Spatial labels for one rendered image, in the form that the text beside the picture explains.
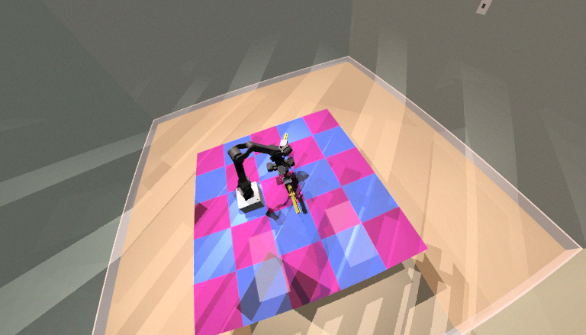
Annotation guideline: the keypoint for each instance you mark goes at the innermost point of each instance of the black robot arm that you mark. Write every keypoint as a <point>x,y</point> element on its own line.
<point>244,185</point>

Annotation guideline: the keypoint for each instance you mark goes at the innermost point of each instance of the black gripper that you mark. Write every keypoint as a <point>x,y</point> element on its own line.
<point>288,162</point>

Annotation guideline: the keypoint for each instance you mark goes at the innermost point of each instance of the yellow octagonal bar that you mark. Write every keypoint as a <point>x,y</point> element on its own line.
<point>290,188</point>

